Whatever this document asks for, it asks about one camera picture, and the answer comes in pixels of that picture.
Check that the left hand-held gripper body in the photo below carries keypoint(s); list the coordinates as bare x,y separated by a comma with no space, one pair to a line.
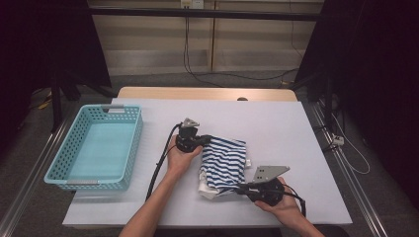
188,140

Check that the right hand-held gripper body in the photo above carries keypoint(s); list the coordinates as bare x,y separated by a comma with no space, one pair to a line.
268,194

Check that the blue white striped baby romper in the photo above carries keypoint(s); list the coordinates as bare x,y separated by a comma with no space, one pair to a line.
224,164

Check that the light blue plastic basket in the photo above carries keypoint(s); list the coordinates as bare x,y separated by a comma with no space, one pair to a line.
99,148

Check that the person's left hand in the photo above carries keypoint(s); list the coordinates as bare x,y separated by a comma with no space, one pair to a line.
179,161

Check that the person's right hand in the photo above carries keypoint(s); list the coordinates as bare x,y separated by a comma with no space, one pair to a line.
290,207

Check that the dark round table grommet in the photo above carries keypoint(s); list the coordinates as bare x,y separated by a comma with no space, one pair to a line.
242,98

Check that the white table cover sheet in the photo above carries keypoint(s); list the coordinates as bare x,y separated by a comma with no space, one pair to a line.
280,131

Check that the white power strip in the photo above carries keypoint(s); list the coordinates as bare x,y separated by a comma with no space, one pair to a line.
338,140

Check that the black metal stand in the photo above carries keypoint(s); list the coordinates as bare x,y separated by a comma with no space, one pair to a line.
327,102
56,105

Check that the black horizontal metal bar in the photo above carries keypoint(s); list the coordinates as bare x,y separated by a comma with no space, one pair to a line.
197,13

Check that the yellow floor item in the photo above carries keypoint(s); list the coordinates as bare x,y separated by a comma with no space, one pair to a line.
44,104

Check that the black curtain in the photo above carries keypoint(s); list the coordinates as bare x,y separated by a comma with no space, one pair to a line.
378,82
42,42

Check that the aluminium floor rail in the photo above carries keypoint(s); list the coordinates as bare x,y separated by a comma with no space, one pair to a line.
29,177
352,184

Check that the white wall socket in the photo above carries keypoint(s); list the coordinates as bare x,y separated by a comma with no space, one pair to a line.
192,3

